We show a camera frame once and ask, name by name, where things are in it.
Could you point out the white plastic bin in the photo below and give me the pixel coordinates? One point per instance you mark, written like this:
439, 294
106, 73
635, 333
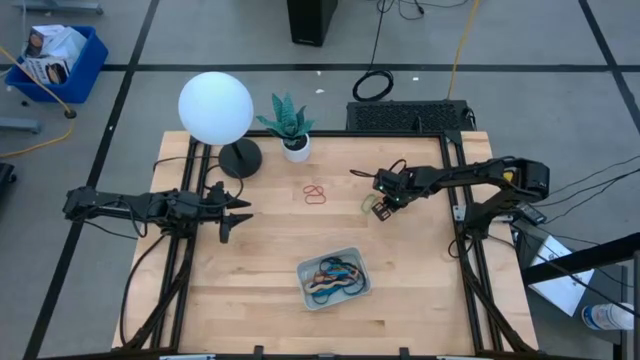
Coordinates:
305, 270

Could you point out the black metal bar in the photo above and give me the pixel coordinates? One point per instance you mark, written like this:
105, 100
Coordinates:
575, 262

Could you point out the white globe lamp black stand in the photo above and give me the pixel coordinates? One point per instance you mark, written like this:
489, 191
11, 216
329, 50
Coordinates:
215, 107

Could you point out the large tan rubber band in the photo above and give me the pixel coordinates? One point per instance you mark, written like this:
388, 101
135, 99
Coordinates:
330, 287

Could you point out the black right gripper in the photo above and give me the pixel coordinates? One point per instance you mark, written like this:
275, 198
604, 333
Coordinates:
395, 185

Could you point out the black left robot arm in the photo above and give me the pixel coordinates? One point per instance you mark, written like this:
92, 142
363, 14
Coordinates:
125, 207

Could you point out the black vented computer case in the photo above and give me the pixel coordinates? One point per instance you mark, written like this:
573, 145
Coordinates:
407, 116

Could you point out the white bottle blue cap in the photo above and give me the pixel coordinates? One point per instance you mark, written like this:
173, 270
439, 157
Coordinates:
607, 317

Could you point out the yellow clamp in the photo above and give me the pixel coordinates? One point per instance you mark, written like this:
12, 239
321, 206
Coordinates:
509, 176

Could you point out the black floor object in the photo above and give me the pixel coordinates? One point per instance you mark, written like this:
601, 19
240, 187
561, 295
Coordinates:
6, 180

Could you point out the grey metal bar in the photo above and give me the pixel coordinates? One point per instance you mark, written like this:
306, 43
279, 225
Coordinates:
60, 7
20, 125

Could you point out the blue plastic crate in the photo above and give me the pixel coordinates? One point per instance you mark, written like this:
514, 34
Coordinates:
85, 75

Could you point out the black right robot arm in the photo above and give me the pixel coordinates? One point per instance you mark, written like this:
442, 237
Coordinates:
475, 172

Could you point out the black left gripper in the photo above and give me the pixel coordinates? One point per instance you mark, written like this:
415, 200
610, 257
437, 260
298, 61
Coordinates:
212, 210

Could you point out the black rubber band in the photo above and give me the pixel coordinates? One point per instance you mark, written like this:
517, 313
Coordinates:
364, 285

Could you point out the black computer tower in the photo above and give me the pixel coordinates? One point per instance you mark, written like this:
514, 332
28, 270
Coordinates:
311, 22

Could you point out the white printed carton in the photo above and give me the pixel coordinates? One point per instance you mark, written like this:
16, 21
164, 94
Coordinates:
62, 42
45, 70

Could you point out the white printed sheet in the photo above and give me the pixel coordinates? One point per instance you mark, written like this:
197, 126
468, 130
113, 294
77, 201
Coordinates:
560, 285

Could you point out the rubber bands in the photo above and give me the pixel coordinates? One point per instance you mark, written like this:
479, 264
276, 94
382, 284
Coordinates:
320, 300

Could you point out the green plant in white pot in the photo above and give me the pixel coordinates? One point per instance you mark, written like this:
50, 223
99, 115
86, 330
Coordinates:
295, 150

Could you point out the light green rubber band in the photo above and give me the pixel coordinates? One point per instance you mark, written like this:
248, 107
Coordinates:
365, 205

